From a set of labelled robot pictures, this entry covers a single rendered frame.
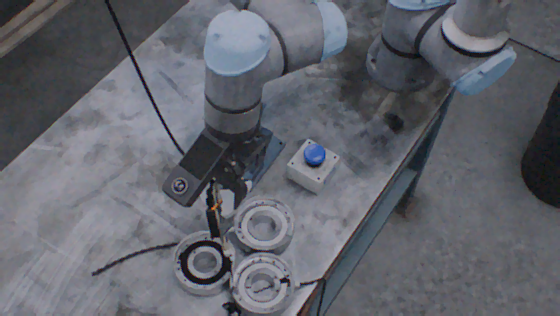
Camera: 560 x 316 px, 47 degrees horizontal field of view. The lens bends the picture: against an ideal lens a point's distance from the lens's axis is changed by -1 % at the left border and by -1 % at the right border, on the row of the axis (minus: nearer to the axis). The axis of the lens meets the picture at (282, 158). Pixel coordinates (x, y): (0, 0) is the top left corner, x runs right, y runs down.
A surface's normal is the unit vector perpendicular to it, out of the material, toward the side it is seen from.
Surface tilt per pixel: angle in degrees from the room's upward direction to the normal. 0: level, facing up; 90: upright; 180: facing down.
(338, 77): 0
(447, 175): 0
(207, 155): 23
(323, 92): 0
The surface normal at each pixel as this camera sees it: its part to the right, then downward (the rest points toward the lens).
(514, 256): 0.04, -0.55
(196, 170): -0.16, -0.22
